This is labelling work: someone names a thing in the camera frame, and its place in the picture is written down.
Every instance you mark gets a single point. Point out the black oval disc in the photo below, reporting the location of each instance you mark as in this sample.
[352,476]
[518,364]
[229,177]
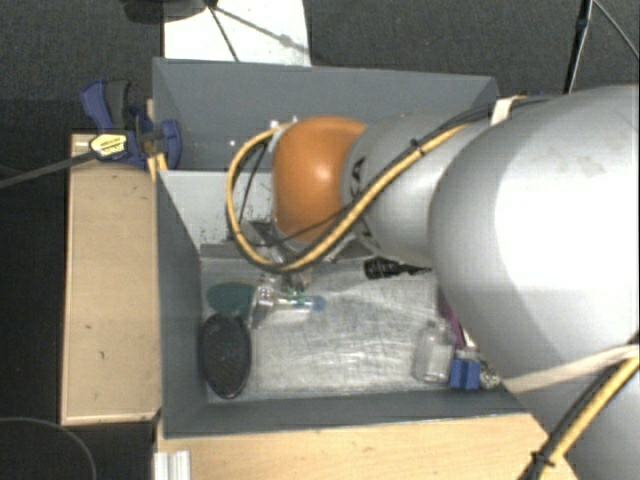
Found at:
[224,355]

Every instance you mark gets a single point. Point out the clear glass bottle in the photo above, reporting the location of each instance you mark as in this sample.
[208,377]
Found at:
[434,353]

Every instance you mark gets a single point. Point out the dark teal rounded object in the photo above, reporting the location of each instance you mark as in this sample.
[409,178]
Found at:
[229,298]

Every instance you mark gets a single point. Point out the blue block-shaped object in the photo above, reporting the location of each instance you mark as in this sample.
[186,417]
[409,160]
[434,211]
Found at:
[464,372]

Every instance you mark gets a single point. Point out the pale wood board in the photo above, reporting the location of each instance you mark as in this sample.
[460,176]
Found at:
[110,288]

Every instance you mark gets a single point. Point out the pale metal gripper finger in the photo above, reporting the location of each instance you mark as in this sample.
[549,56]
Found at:
[285,317]
[292,304]

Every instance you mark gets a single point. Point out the purple flat object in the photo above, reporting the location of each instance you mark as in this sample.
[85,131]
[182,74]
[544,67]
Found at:
[452,318]

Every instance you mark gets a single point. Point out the black cylinder on white bracket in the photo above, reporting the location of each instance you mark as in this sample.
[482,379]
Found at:
[385,269]

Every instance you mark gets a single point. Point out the grey metal bin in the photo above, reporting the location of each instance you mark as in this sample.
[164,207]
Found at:
[350,358]

